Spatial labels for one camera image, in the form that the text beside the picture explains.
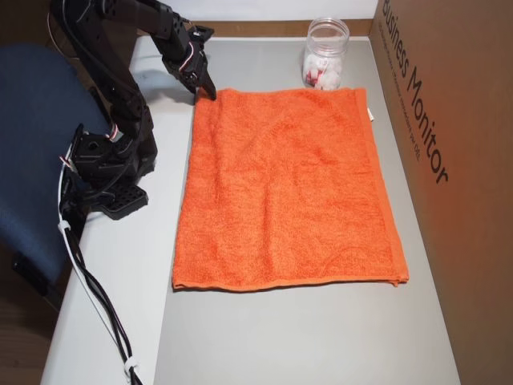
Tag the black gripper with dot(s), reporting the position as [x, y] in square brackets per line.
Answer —
[199, 74]

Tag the orange terry towel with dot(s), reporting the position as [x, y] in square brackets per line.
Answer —
[288, 192]

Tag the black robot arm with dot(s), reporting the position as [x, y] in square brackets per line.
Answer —
[124, 104]

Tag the clear plastic jar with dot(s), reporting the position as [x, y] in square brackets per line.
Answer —
[326, 40]

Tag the blue office chair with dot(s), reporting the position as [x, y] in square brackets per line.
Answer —
[36, 140]

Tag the white towel care tag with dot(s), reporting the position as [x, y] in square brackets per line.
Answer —
[370, 114]

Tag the grey table mat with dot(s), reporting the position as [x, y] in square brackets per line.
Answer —
[280, 341]

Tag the brown cardboard monitor box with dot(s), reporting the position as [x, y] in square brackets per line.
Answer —
[461, 240]

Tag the black square wrist camera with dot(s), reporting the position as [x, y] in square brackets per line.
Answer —
[203, 33]

